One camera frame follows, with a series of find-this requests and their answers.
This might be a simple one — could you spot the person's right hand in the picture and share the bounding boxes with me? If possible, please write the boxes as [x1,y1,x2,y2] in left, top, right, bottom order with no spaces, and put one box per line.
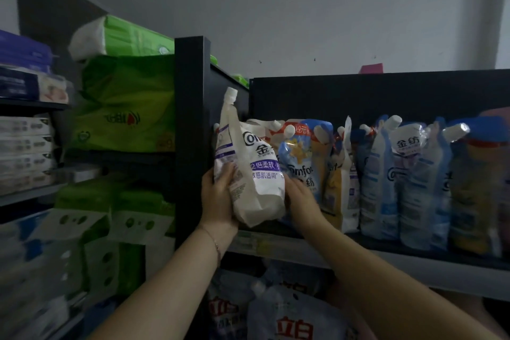
[283,174,332,233]

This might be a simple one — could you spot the person's left hand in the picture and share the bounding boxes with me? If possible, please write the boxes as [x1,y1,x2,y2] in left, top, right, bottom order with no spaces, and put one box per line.
[199,162,240,239]

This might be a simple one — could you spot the dark metal shelf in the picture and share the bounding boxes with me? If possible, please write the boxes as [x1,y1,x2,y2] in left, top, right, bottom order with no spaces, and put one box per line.
[174,36,510,340]

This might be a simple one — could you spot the person's right forearm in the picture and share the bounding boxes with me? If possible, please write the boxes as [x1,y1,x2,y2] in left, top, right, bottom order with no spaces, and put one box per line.
[307,216,499,340]

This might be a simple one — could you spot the person's left forearm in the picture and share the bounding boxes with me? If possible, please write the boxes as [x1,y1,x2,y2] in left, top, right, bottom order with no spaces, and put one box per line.
[89,224,240,340]

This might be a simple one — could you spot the white refill pouch red lettering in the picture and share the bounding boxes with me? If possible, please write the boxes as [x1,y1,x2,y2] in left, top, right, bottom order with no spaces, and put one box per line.
[207,270,260,340]
[262,260,332,296]
[246,284,348,340]

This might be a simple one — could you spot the green toilet paper pack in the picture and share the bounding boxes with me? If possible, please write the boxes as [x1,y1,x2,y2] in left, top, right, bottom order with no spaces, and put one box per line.
[30,176,120,242]
[107,190,176,245]

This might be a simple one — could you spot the large green tissue pack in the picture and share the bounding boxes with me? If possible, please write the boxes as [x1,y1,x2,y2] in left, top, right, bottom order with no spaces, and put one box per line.
[70,55,176,153]

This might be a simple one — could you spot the white toilet paper packs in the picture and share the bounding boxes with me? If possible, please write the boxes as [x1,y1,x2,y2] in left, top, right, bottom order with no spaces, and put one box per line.
[0,212,120,340]

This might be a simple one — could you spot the green and white tissue pack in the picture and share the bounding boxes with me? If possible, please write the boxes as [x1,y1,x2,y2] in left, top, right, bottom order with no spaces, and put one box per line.
[67,15,175,62]

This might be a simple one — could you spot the stack of white boxes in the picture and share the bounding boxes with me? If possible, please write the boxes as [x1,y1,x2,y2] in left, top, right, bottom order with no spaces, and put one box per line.
[0,114,56,195]

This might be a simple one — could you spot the stack of blue packs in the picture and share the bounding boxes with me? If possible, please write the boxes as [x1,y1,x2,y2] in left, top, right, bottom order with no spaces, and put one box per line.
[0,29,69,104]

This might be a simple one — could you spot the thin chain bracelet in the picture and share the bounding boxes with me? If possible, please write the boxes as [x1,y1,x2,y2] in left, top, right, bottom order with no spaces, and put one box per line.
[198,224,222,267]

